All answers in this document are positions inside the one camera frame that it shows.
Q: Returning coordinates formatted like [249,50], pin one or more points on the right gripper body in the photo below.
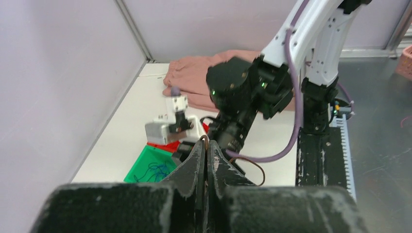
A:
[229,132]

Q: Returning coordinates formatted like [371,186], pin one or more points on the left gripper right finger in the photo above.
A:
[236,205]

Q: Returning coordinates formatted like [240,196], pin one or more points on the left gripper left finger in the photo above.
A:
[174,205]

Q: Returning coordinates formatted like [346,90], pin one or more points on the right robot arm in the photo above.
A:
[300,64]

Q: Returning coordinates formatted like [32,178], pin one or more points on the green plastic bin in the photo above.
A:
[152,166]

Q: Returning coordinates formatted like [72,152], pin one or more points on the red plastic bin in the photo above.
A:
[167,146]

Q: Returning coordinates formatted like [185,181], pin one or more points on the pink cloth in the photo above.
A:
[189,75]

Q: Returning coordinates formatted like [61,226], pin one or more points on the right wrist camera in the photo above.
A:
[176,102]

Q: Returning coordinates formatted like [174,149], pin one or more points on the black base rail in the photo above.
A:
[320,160]

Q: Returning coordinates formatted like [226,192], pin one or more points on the white cable duct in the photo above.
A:
[341,123]

